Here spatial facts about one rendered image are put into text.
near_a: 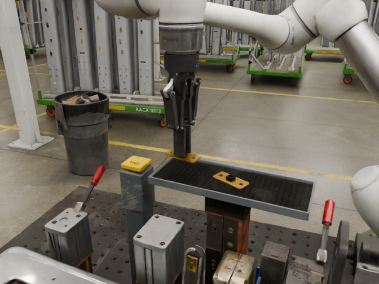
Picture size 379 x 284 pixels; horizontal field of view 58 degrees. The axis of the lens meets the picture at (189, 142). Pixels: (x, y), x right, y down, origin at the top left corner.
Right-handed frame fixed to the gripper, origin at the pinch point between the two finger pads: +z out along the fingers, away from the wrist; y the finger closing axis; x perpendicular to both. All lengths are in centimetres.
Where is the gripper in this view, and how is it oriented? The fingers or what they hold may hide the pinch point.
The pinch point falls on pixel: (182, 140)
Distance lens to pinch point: 79.7
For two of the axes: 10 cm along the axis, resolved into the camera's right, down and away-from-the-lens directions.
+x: 8.5, 2.1, -4.8
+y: -5.3, 3.4, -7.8
